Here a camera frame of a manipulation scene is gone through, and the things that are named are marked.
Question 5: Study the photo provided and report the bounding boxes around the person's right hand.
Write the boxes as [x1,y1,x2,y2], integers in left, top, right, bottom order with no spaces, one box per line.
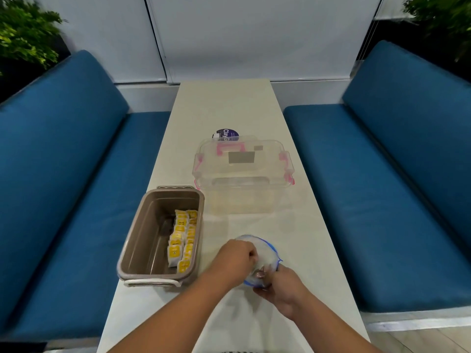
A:
[252,265,313,322]

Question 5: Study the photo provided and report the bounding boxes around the person's left hand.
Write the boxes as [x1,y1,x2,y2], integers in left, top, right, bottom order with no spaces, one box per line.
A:
[208,239,259,283]

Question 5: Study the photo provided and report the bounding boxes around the clear zip bag blue seal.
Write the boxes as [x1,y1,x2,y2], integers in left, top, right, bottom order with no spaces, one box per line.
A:
[233,234,283,289]

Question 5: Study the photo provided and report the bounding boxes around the person's left forearm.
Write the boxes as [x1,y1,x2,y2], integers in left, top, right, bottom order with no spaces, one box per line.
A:
[107,270,236,353]

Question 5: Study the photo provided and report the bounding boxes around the person's right forearm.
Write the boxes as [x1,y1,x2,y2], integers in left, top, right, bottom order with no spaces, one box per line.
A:
[292,295,383,353]

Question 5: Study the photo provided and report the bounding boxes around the row of yellow packets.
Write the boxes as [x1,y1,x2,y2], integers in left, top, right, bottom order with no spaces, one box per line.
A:
[167,209,198,275]

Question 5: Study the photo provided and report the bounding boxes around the clear storage box pink latches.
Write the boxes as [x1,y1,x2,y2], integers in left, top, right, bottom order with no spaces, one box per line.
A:
[192,135,296,215]

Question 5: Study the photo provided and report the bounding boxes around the brown plastic bin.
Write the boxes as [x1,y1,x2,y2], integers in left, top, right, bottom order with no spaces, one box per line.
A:
[117,186,205,288]

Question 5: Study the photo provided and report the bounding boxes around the blue bench sofa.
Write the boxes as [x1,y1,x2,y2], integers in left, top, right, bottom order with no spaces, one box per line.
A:
[0,50,172,342]
[283,40,471,314]

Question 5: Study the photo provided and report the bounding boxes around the white roller blind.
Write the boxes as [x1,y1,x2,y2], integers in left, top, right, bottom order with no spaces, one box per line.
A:
[145,0,385,84]

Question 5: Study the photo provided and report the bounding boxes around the green potted plant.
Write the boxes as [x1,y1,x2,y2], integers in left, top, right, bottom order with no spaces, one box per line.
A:
[402,0,471,63]
[0,0,68,76]

